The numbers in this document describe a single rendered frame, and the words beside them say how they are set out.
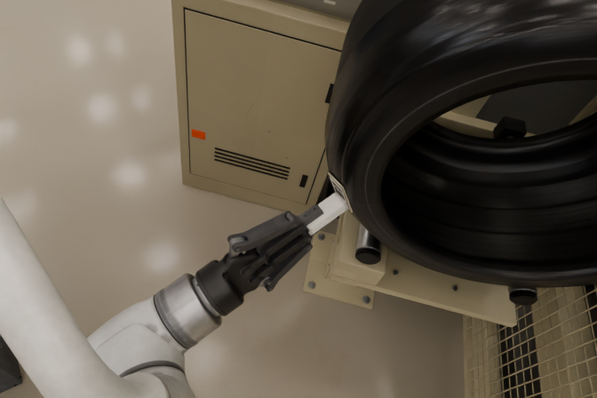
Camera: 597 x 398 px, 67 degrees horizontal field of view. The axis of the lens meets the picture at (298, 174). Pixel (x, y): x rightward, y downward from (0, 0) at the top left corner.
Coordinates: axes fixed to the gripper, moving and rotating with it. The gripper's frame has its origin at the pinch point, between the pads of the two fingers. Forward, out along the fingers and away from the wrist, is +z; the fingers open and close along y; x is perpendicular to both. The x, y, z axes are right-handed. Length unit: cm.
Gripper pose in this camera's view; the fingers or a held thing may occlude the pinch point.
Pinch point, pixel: (323, 213)
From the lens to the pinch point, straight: 66.9
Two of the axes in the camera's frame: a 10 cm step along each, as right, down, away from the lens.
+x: 4.7, 5.2, -7.1
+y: 3.3, 6.4, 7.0
